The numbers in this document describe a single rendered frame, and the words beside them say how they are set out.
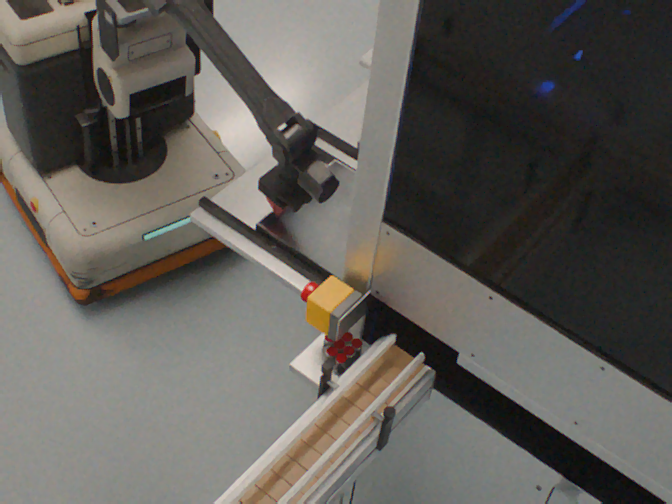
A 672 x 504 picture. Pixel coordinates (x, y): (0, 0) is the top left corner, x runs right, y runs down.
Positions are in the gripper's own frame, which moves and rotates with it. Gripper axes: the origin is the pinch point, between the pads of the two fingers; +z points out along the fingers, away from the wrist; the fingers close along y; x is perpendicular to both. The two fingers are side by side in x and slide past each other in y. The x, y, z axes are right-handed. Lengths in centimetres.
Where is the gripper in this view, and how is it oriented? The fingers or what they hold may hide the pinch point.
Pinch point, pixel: (279, 213)
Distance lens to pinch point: 208.5
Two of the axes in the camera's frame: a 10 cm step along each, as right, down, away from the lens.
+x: 6.3, -5.5, 5.5
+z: -2.0, 5.8, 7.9
